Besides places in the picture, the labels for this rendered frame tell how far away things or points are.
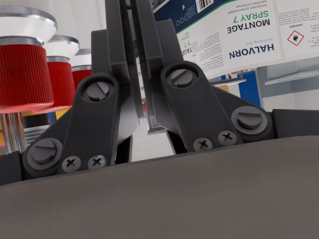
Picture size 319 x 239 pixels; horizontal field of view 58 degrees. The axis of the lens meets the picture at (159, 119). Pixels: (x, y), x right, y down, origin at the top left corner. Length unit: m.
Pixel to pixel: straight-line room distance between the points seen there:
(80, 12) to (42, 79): 0.11
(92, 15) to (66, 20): 0.05
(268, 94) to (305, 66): 6.44
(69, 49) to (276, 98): 8.55
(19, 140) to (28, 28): 0.19
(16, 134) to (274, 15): 0.33
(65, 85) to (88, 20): 0.07
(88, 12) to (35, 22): 0.11
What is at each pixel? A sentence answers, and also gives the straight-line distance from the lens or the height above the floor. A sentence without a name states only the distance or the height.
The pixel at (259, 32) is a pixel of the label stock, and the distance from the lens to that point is 0.39.
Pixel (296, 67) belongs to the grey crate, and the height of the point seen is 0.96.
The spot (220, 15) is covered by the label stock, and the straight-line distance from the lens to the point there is 0.40.
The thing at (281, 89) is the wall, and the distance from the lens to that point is 8.80.
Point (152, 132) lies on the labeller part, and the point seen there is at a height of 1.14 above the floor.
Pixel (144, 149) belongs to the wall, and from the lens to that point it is 7.90.
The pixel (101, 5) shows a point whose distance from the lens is 0.41.
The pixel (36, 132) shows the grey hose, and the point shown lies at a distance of 0.42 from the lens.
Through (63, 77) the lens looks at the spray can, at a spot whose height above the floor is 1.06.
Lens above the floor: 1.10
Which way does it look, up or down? 1 degrees up
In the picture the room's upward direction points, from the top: 170 degrees clockwise
